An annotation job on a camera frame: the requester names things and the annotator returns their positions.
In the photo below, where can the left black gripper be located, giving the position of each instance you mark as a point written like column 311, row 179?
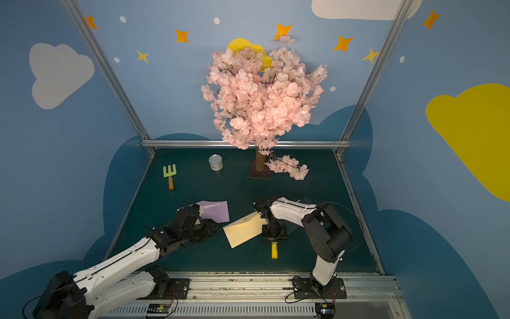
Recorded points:
column 205, row 227

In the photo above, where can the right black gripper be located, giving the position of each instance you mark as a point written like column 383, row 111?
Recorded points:
column 274, row 234

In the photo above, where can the yellow glue stick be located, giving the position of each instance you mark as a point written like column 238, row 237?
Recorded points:
column 274, row 250

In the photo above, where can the purple envelope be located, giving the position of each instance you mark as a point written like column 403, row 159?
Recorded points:
column 216, row 211

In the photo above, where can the cream yellow envelope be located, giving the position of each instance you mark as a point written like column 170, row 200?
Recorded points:
column 244, row 229

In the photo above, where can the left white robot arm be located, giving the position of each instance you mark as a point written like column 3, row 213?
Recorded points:
column 129, row 275

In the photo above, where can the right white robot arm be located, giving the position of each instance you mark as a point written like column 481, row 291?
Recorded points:
column 327, row 232

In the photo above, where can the dark green envelope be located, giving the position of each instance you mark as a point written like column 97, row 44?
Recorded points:
column 295, row 222

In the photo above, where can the silver tin can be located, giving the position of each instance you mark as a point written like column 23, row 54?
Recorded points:
column 216, row 162

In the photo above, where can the green toy garden rake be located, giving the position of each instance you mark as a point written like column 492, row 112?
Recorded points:
column 169, row 172

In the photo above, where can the fallen pink blossom branch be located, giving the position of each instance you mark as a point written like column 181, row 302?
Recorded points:
column 288, row 165

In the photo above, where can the right small circuit board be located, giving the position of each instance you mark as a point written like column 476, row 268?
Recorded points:
column 324, row 310

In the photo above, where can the small circuit board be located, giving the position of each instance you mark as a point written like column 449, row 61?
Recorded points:
column 324, row 310
column 158, row 310

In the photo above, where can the left small circuit board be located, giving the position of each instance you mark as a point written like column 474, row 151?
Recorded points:
column 158, row 310

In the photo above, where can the pink cherry blossom tree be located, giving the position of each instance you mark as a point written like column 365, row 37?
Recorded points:
column 257, row 97

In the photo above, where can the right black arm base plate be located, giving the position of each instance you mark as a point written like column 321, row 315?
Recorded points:
column 308, row 288

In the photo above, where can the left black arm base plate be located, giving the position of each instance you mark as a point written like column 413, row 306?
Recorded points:
column 172, row 288

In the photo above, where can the aluminium mounting rail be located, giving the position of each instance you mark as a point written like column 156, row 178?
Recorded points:
column 271, row 295

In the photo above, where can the right aluminium frame post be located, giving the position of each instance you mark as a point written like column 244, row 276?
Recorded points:
column 387, row 47

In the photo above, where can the aluminium frame post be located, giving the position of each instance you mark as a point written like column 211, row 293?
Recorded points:
column 387, row 47
column 77, row 17

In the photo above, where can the left aluminium frame post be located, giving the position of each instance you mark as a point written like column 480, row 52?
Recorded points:
column 77, row 17

